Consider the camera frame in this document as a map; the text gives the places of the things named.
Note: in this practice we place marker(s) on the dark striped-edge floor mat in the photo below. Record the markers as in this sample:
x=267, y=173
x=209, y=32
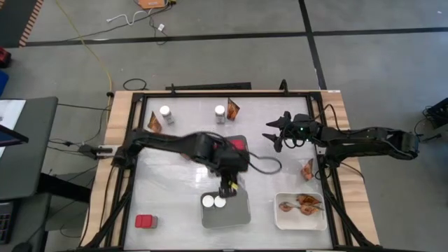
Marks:
x=14, y=21

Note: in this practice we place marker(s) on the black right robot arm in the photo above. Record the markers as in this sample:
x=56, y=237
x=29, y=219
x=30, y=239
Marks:
x=367, y=141

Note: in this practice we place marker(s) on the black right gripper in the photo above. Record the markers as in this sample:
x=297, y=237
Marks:
x=304, y=122

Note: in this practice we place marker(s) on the orange flat box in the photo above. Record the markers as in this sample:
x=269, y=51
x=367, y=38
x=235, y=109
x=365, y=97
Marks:
x=152, y=3

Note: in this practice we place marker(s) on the black aluminium table frame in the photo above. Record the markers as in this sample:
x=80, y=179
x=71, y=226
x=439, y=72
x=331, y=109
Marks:
x=227, y=94

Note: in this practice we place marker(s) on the blue floor object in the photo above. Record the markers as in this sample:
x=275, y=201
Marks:
x=3, y=82

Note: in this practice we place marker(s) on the black keyboard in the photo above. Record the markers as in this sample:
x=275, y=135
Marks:
x=5, y=224

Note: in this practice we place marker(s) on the black clamp with white plug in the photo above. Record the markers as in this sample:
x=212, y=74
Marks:
x=91, y=151

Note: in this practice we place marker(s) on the white paper sheet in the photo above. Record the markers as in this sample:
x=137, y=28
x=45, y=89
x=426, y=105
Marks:
x=12, y=112

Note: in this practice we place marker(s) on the white plastic storage bin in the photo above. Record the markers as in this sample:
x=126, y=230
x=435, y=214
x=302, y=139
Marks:
x=297, y=222
x=231, y=215

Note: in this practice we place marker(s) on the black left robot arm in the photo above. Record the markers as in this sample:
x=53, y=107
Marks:
x=164, y=140

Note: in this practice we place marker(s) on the red floor object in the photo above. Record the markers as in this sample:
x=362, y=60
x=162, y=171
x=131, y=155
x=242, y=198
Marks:
x=4, y=57

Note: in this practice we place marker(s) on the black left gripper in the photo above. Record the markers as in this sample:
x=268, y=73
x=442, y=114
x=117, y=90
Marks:
x=225, y=178

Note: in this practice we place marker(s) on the grey side desk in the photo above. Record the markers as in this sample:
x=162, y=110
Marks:
x=35, y=157

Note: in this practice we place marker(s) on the black computer mouse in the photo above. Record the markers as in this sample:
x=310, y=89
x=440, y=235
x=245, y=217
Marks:
x=21, y=248

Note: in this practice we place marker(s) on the dark tablet screen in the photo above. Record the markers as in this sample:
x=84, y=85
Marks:
x=8, y=138

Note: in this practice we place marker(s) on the brown orange spice packet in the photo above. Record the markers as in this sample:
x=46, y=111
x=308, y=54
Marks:
x=309, y=210
x=154, y=124
x=307, y=171
x=308, y=199
x=286, y=206
x=232, y=110

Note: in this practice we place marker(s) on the black equipment crate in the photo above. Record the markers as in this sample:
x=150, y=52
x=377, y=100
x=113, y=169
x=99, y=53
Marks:
x=439, y=112

